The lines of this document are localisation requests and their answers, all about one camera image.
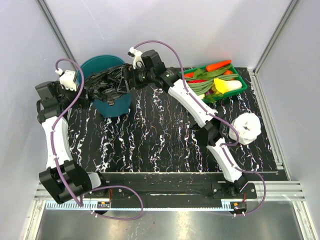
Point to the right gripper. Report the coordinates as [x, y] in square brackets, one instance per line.
[129, 73]

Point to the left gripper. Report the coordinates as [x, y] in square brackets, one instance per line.
[84, 102]

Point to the black trash bag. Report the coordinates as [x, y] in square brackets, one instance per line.
[103, 85]

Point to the teal plastic trash bin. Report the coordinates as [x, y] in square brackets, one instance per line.
[116, 107]

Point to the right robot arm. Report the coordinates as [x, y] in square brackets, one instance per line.
[148, 68]

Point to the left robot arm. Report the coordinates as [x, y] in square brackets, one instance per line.
[63, 178]

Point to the small orange carrot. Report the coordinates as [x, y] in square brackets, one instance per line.
[189, 75]

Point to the red chili pepper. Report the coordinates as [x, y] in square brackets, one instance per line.
[195, 81]

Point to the green long beans bundle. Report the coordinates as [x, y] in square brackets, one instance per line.
[204, 87]

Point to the large orange carrot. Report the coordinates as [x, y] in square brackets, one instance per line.
[217, 65]

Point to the small black bag roll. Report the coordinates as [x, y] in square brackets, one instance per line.
[194, 127]

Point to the yellow white cabbage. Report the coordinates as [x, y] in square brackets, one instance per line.
[221, 86]

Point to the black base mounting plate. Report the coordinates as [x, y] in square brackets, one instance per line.
[173, 191]

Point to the green plastic vegetable tray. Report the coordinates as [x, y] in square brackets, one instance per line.
[201, 73]

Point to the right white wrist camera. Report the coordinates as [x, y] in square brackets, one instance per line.
[136, 55]

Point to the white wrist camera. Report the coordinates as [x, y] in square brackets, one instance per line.
[67, 79]
[136, 55]

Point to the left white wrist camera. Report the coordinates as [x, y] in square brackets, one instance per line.
[67, 79]

